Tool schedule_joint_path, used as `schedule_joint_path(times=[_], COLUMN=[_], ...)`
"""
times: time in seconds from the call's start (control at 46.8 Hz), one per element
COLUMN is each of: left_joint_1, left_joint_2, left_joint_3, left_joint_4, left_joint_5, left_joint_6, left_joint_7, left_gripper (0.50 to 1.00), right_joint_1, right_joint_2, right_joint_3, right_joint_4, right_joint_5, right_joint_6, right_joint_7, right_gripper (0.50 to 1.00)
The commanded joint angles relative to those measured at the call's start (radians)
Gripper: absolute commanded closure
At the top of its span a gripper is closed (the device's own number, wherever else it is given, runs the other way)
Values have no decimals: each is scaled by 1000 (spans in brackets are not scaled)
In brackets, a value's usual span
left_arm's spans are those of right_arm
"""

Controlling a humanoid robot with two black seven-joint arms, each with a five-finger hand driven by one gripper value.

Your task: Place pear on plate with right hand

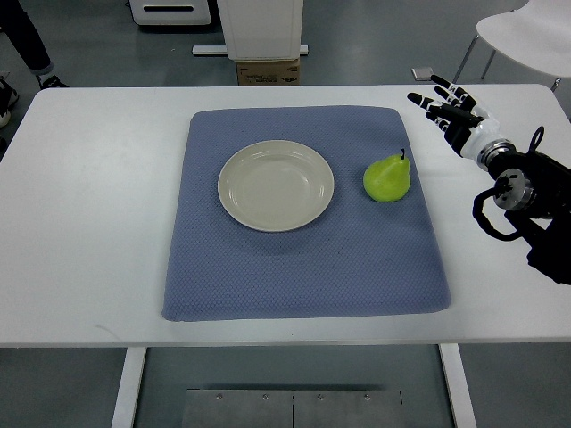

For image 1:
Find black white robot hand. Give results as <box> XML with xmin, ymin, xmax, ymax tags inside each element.
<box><xmin>407</xmin><ymin>75</ymin><xmax>503</xmax><ymax>159</ymax></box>

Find black white sneaker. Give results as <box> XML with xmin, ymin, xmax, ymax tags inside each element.
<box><xmin>37</xmin><ymin>75</ymin><xmax>67</xmax><ymax>90</ymax></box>

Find person leg dark trousers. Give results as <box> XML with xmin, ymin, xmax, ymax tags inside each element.
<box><xmin>1</xmin><ymin>0</ymin><xmax>54</xmax><ymax>76</ymax></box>

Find white appliance with slot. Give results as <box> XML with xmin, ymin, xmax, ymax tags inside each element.
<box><xmin>128</xmin><ymin>0</ymin><xmax>211</xmax><ymax>26</ymax></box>

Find green pear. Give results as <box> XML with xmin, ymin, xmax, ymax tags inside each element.
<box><xmin>362</xmin><ymin>149</ymin><xmax>411</xmax><ymax>202</ymax></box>

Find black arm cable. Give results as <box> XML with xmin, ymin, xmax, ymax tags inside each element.
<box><xmin>472</xmin><ymin>186</ymin><xmax>532</xmax><ymax>242</ymax></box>

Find white right table leg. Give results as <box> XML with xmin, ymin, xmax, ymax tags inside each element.
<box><xmin>438</xmin><ymin>343</ymin><xmax>477</xmax><ymax>428</ymax></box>

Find cream ceramic plate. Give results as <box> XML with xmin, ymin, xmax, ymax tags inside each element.
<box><xmin>218</xmin><ymin>140</ymin><xmax>335</xmax><ymax>233</ymax></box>

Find brown cardboard box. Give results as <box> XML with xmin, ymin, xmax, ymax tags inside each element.
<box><xmin>236</xmin><ymin>59</ymin><xmax>301</xmax><ymax>86</ymax></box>

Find white cabinet pedestal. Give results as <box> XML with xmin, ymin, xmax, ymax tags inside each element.
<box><xmin>192</xmin><ymin>0</ymin><xmax>309</xmax><ymax>62</ymax></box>

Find white left table leg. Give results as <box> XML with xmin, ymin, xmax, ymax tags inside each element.
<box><xmin>111</xmin><ymin>347</ymin><xmax>146</xmax><ymax>428</ymax></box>

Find white table leg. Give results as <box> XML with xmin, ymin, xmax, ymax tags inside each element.
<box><xmin>111</xmin><ymin>347</ymin><xmax>146</xmax><ymax>428</ymax></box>
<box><xmin>438</xmin><ymin>343</ymin><xmax>477</xmax><ymax>428</ymax></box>

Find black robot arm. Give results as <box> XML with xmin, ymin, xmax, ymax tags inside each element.
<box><xmin>472</xmin><ymin>141</ymin><xmax>570</xmax><ymax>284</ymax></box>

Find white chair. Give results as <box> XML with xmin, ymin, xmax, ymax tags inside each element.
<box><xmin>452</xmin><ymin>1</ymin><xmax>570</xmax><ymax>90</ymax></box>

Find grey floor plate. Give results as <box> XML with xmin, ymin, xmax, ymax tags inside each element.
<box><xmin>410</xmin><ymin>67</ymin><xmax>434</xmax><ymax>82</ymax></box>

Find blue quilted mat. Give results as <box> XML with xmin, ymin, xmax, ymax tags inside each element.
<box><xmin>162</xmin><ymin>106</ymin><xmax>451</xmax><ymax>321</ymax></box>

